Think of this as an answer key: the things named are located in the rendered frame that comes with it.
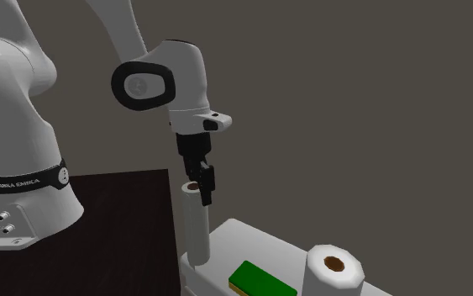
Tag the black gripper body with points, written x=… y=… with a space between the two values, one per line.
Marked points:
x=193 y=145

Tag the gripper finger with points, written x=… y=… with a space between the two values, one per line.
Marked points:
x=190 y=170
x=206 y=184

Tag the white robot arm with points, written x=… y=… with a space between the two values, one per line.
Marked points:
x=15 y=123

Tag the tall white paper roll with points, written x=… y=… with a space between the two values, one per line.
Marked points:
x=197 y=229

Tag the white toilet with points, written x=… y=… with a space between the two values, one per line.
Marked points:
x=244 y=242

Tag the dark robot stand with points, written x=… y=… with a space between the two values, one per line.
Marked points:
x=117 y=246

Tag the green sponge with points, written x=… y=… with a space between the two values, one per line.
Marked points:
x=260 y=283

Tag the wide white paper roll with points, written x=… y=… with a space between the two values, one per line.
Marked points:
x=330 y=283

